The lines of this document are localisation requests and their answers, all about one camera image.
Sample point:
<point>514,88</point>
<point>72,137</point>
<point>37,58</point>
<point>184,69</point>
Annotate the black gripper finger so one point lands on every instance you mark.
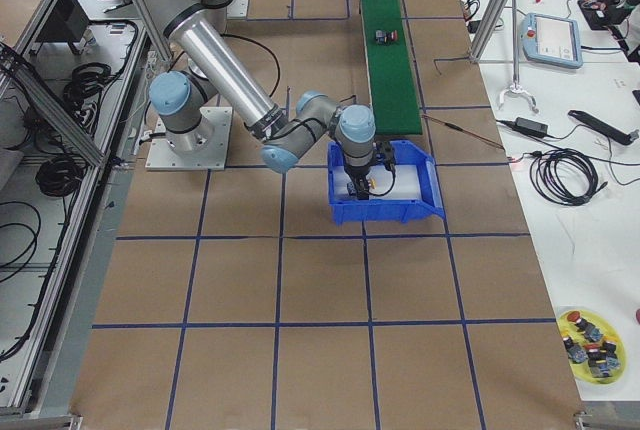
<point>361,189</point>

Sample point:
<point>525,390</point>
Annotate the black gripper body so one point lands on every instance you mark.
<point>357,173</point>

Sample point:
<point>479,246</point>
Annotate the red mushroom push button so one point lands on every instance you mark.
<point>385,37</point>

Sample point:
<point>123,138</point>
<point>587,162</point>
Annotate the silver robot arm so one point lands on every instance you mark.
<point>188,24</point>

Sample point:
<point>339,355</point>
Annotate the white foam pad right bin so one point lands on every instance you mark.
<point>404,187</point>

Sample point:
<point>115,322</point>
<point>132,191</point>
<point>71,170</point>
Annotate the blue plastic bin right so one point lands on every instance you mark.
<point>406,153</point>

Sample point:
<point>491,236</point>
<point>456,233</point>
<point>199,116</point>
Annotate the green conveyor belt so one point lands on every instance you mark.
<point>390,76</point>

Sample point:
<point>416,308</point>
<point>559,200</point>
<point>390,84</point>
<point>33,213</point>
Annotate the grey claw stand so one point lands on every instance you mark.
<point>515,88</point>

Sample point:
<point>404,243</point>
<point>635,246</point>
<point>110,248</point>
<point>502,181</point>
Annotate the black power adapter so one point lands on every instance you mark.
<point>530,128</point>

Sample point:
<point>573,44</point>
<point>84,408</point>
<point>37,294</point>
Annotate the teach pendant tablet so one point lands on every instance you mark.
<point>551,40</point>

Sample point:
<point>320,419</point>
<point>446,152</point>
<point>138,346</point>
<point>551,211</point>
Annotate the black flat bar tool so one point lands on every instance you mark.
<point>604,128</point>

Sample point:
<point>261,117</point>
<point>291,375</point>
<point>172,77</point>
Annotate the yellow plate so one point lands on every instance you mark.
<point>594,349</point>

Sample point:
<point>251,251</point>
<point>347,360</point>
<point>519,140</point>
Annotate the black wrist camera block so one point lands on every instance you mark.
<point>386,155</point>

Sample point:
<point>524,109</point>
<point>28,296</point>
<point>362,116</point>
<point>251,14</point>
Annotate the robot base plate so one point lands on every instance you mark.
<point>204,149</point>
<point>238,9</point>

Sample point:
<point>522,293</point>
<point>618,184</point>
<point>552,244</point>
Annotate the aluminium frame post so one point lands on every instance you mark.
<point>486,28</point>

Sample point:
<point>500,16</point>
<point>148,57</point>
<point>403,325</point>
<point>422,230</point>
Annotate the aluminium rack frame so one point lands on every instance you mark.
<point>77,100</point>

